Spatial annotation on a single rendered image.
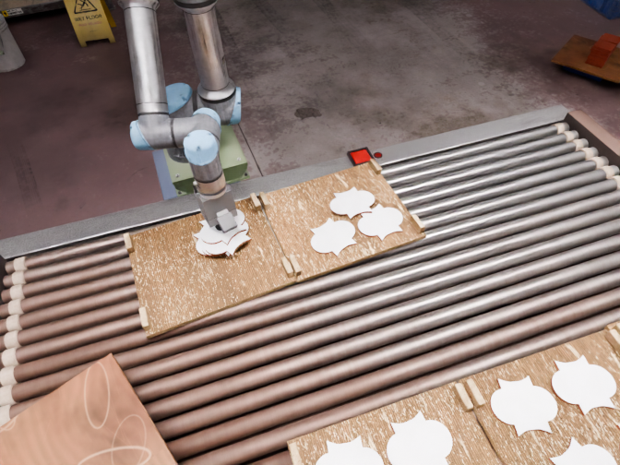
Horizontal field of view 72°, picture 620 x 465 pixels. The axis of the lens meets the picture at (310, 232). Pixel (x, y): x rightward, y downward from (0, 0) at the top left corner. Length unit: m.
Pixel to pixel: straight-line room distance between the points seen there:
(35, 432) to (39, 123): 3.00
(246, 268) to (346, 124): 2.13
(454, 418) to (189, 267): 0.78
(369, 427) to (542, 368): 0.44
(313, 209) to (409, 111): 2.14
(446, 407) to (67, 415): 0.80
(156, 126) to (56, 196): 2.04
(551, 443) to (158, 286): 1.01
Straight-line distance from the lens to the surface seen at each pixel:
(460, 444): 1.07
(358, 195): 1.37
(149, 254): 1.33
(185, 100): 1.43
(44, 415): 1.09
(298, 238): 1.27
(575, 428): 1.17
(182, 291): 1.23
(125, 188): 2.99
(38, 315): 1.37
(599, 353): 1.28
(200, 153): 1.04
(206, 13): 1.27
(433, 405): 1.08
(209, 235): 1.26
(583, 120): 1.90
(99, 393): 1.05
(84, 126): 3.62
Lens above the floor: 1.94
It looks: 51 degrees down
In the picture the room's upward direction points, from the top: 2 degrees counter-clockwise
